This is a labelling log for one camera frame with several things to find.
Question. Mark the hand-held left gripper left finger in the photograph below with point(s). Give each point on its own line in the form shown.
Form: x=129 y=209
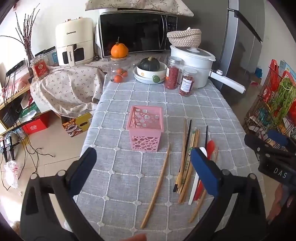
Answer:
x=84 y=168

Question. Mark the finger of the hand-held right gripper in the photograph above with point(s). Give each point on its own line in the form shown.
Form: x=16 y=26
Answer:
x=277 y=137
x=254 y=142

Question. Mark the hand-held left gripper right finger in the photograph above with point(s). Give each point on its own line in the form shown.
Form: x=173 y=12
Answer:
x=205 y=172

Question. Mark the green printed wooden chopstick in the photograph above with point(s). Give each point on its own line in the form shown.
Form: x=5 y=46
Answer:
x=188 y=170
x=191 y=148

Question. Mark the white plastic spoon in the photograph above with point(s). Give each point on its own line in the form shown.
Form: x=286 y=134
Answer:
x=193 y=193

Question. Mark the red plastic spoon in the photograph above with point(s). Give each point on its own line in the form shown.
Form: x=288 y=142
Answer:
x=211 y=147

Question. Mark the black chopstick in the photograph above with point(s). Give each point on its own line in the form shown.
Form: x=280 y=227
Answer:
x=185 y=150
x=206 y=136

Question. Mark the light bamboo chopstick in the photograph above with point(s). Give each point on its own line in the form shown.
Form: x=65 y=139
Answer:
x=157 y=185

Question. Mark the pink perforated plastic basket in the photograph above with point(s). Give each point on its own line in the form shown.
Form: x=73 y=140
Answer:
x=144 y=133

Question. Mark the person's right hand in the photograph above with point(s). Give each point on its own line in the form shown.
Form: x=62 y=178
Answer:
x=281 y=201

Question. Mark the person's left hand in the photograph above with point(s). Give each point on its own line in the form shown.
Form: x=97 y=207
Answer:
x=137 y=238

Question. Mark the green long beans bundle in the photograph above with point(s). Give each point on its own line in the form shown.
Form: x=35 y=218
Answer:
x=283 y=102

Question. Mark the yellow printed cardboard box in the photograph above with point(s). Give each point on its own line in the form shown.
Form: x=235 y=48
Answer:
x=76 y=125

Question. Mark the red shopping bag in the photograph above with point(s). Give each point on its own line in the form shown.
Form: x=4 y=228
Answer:
x=271 y=76

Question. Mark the red cardboard box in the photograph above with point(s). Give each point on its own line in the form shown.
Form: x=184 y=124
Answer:
x=34 y=124

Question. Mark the grey checked tablecloth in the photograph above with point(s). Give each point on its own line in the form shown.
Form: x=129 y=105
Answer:
x=129 y=115

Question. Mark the white plastic bag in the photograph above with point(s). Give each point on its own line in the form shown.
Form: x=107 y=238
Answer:
x=11 y=173

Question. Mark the green and white bag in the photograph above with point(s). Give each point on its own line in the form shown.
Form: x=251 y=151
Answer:
x=29 y=110

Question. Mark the white floral cover cloth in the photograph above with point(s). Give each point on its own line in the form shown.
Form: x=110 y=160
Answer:
x=69 y=88

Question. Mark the clear jar with red label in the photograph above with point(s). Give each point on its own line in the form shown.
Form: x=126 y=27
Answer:
x=187 y=83

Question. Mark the small orange-red fruit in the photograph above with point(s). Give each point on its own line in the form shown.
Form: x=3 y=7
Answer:
x=118 y=78
x=119 y=70
x=125 y=73

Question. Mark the wooden side shelf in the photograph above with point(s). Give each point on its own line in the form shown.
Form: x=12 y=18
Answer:
x=13 y=97

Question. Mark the grey refrigerator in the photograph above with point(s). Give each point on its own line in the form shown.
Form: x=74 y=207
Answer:
x=240 y=41

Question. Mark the clear jar of red berries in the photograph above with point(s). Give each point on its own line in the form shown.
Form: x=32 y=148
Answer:
x=173 y=74

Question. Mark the clear glass jar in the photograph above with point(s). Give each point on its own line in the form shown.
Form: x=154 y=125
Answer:
x=114 y=66

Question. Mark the square tub with red label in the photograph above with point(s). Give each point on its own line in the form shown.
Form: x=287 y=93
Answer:
x=39 y=68

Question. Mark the white bowl with green knob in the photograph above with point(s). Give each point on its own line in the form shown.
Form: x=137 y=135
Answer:
x=161 y=71

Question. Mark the clear storage boxes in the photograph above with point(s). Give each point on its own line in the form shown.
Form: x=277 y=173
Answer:
x=49 y=55

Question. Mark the white power strip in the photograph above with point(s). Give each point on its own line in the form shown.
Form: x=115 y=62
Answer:
x=15 y=68

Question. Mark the dark green pumpkin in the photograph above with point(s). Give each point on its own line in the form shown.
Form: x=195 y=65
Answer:
x=149 y=63

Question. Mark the large orange citrus fruit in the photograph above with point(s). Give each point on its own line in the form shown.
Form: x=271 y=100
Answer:
x=119 y=49

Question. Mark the white air fryer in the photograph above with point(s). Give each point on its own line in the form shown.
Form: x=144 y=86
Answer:
x=74 y=34

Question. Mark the black microwave oven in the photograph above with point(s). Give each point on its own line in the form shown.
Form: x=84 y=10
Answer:
x=134 y=30

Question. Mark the dry dark branches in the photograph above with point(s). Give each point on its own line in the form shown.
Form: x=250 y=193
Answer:
x=23 y=27

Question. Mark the floral cloth on microwave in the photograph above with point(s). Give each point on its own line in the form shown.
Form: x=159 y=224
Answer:
x=138 y=4

